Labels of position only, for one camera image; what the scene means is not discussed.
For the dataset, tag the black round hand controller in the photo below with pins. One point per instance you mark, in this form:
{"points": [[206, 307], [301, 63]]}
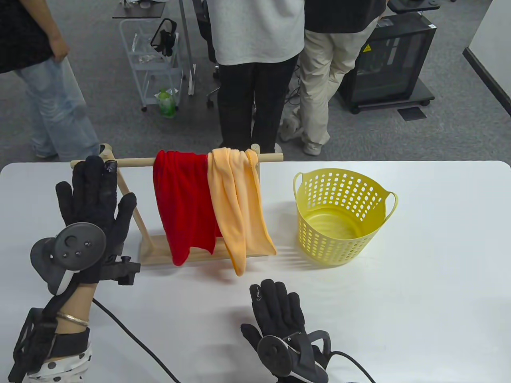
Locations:
{"points": [[275, 353], [80, 243]]}

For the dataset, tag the black office chair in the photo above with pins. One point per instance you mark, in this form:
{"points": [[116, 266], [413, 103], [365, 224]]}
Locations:
{"points": [[205, 28]]}

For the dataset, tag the person's left hand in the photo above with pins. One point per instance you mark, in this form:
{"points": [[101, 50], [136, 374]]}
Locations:
{"points": [[94, 191]]}

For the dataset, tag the yellow perforated plastic basket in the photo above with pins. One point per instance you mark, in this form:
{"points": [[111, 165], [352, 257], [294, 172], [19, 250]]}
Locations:
{"points": [[339, 227]]}

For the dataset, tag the black round left hand controller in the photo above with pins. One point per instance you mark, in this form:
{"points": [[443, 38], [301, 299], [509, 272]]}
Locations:
{"points": [[80, 243]]}

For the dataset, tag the black glass-door cabinet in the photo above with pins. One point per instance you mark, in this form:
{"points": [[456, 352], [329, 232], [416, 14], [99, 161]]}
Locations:
{"points": [[395, 60]]}

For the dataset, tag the clear plastic bag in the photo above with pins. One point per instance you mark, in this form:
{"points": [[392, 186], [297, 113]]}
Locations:
{"points": [[143, 48]]}

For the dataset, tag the dark side desk top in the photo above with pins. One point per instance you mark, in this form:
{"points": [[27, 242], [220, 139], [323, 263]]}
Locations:
{"points": [[135, 11]]}

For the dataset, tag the person's right hand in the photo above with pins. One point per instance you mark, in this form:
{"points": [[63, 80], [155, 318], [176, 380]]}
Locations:
{"points": [[277, 311]]}

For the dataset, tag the green drink bottle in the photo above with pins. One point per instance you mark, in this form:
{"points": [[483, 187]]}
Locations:
{"points": [[165, 103]]}

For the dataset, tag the dark floor plate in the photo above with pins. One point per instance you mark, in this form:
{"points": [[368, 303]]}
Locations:
{"points": [[412, 113]]}

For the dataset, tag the wooden towel rack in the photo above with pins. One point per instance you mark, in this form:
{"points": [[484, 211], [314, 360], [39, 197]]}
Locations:
{"points": [[135, 162]]}

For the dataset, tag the black left wrist camera bracket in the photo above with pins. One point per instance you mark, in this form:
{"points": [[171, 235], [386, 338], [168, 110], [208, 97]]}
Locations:
{"points": [[123, 271]]}

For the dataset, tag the orange towel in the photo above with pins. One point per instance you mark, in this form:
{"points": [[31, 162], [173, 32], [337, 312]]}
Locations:
{"points": [[235, 199]]}

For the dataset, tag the red towel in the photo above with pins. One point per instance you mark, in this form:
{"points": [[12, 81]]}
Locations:
{"points": [[183, 199]]}

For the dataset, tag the black round right hand controller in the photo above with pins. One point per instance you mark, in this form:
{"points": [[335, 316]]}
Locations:
{"points": [[275, 353]]}

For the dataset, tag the black headset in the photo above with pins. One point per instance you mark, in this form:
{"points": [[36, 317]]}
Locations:
{"points": [[164, 40]]}

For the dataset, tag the white desk leg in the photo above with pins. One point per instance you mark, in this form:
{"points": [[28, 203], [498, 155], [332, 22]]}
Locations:
{"points": [[185, 40]]}

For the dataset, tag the person's left forearm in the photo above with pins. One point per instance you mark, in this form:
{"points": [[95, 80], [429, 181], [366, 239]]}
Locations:
{"points": [[76, 303]]}

